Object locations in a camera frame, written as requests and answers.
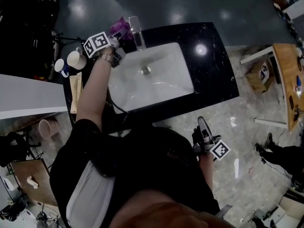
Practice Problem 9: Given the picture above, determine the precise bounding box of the person's face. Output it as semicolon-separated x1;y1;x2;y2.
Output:
111;190;236;228

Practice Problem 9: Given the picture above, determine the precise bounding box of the white sink basin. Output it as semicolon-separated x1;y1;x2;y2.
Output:
108;42;195;115

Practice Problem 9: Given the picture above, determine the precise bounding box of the person's right forearm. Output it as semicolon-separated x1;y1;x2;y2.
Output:
198;153;216;198

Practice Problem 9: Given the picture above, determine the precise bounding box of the black floor cable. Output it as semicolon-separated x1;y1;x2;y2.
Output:
260;157;295;182

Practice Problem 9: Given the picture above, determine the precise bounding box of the black marble vanity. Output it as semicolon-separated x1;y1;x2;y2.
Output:
62;21;240;136

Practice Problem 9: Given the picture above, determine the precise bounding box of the cardboard box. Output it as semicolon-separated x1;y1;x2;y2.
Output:
244;59;277;94

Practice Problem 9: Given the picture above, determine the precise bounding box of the white partition panel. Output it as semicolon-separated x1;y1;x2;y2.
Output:
0;74;69;120

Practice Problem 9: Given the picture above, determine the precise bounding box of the person's grey white vest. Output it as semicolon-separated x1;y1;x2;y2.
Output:
66;160;235;228

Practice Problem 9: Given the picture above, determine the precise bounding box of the white crumpled tissue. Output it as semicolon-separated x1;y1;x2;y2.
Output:
26;175;39;190

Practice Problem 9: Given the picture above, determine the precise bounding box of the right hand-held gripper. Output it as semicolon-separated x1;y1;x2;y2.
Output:
191;116;231;161

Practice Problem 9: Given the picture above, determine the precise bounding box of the blue white mug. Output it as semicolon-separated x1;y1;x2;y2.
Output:
54;58;71;78

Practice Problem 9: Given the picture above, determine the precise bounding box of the purple cloth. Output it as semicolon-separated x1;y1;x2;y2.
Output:
109;16;133;41

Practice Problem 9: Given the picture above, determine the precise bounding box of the light wooden desk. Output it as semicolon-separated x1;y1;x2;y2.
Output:
239;43;304;133

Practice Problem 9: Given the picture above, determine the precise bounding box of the dark wooden wire-leg table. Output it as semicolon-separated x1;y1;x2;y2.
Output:
9;148;59;208

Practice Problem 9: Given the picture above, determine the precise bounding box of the black office chair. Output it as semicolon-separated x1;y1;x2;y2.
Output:
0;131;41;168

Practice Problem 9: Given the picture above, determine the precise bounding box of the silver wristwatch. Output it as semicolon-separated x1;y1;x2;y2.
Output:
98;53;114;63

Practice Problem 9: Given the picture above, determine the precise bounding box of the person's black shirt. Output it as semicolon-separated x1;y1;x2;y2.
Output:
49;119;221;228

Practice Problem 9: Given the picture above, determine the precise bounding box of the person's left forearm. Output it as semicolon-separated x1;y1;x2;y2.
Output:
75;56;114;134

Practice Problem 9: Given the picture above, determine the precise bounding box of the pink wastebasket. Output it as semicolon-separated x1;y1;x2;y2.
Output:
38;118;60;141

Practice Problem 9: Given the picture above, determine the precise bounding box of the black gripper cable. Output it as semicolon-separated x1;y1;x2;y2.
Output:
108;96;129;115

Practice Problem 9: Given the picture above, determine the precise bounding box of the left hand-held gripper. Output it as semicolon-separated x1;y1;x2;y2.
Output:
83;29;127;68

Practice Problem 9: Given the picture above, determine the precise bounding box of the chrome faucet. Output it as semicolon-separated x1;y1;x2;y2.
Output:
128;15;146;52

